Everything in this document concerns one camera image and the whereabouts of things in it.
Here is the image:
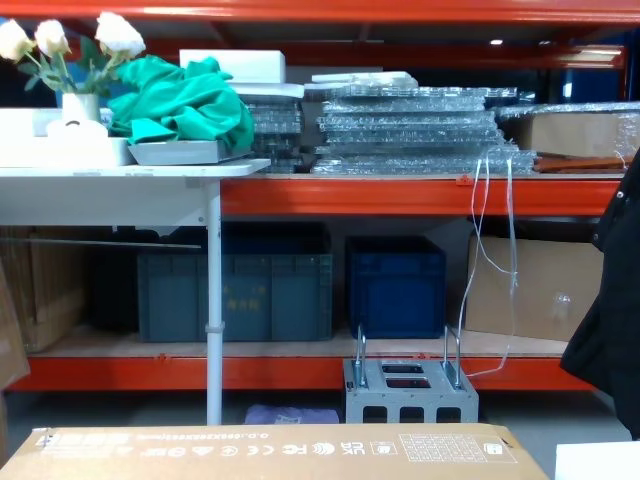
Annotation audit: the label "brown wooden boards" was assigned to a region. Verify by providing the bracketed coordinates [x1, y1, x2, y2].
[533, 152, 630, 175]

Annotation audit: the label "green crumpled cloth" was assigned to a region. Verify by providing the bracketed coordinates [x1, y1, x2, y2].
[106, 55, 256, 155]

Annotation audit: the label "white flower vase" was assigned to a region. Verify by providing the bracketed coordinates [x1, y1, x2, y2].
[61, 92, 102, 124]

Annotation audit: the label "printed long cardboard box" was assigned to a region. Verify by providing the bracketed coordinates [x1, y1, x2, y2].
[0, 423, 552, 480]

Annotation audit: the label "thin white cord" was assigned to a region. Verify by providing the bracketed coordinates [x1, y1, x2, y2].
[458, 148, 522, 379]

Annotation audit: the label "purple folded cloth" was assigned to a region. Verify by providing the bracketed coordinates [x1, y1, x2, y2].
[244, 403, 342, 427]

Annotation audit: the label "plain brown cardboard box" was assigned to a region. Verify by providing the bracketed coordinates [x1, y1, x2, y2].
[463, 233, 605, 344]

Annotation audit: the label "flat cardboard sheets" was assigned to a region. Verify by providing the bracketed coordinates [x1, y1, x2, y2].
[0, 226, 90, 353]

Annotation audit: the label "grey shallow plastic tray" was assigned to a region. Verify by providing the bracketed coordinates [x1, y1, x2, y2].
[127, 139, 252, 167]

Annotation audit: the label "grey metal block with handles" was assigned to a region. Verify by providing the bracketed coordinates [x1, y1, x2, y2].
[341, 324, 482, 426]

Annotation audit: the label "white paper roll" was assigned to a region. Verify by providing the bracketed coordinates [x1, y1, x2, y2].
[46, 118, 110, 141]

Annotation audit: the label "grey plastic crate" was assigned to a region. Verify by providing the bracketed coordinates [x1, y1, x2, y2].
[136, 251, 334, 344]

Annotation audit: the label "stack of bubble-wrapped panels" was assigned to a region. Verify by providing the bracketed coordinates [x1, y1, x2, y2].
[309, 83, 540, 176]

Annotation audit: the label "leaning brown cardboard panel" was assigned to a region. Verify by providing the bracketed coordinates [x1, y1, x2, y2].
[0, 259, 32, 392]

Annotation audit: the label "white flat box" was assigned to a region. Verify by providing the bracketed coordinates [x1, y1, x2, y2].
[0, 107, 135, 169]

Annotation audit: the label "white folding table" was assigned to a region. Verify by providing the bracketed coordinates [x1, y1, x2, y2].
[0, 158, 272, 427]

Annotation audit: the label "stack of clear plastic cases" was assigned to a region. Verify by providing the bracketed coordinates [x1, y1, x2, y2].
[246, 93, 307, 174]

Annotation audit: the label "white artificial rose bouquet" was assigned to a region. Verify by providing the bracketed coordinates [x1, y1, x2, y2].
[0, 11, 147, 99]

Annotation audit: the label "bubble-wrapped cardboard box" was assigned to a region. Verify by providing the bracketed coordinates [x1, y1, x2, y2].
[491, 101, 640, 162]

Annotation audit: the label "white foam block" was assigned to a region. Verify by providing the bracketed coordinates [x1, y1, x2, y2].
[179, 48, 288, 85]

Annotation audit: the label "white foam sheet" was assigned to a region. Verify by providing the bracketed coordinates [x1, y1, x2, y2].
[311, 71, 419, 87]
[230, 81, 306, 99]

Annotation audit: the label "black hanging coat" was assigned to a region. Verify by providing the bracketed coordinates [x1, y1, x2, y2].
[559, 148, 640, 442]

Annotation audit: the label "blue plastic crate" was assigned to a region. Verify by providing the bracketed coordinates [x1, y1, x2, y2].
[345, 235, 448, 341]

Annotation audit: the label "orange steel shelving rack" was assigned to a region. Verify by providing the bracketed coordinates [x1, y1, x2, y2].
[0, 0, 640, 394]

